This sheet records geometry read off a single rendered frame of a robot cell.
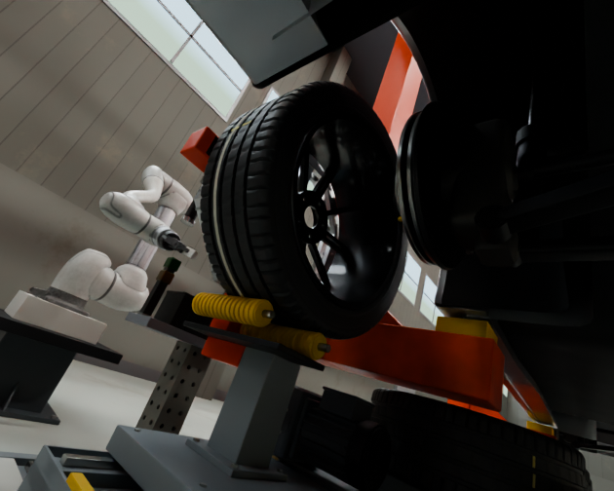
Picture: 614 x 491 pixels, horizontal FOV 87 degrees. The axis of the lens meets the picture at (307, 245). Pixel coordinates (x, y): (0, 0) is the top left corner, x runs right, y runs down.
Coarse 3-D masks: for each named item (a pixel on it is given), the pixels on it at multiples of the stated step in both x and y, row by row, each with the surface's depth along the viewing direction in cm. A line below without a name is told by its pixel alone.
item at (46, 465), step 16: (48, 448) 57; (64, 448) 60; (80, 448) 62; (32, 464) 56; (48, 464) 53; (64, 464) 53; (80, 464) 54; (96, 464) 56; (112, 464) 58; (32, 480) 54; (48, 480) 51; (64, 480) 48; (80, 480) 47; (96, 480) 55; (112, 480) 56; (128, 480) 58
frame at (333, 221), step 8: (312, 160) 111; (320, 168) 115; (312, 176) 118; (320, 176) 115; (200, 192) 83; (328, 192) 118; (328, 200) 118; (328, 208) 119; (200, 216) 84; (328, 216) 120; (336, 216) 121; (200, 224) 85; (328, 224) 124; (336, 224) 122; (336, 232) 120; (320, 248) 120; (328, 248) 118; (328, 256) 117; (312, 264) 119; (328, 264) 117; (216, 280) 86; (320, 280) 112
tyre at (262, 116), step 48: (288, 96) 68; (336, 96) 79; (240, 144) 69; (288, 144) 65; (384, 144) 97; (240, 192) 65; (288, 192) 65; (240, 240) 66; (288, 240) 65; (240, 288) 73; (288, 288) 64; (384, 288) 95; (336, 336) 76
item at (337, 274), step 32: (320, 128) 87; (352, 128) 89; (320, 160) 108; (352, 160) 103; (384, 160) 98; (320, 192) 105; (352, 192) 111; (384, 192) 104; (320, 224) 98; (352, 224) 114; (384, 224) 106; (320, 256) 102; (352, 256) 110; (384, 256) 102; (320, 288) 72; (352, 288) 97
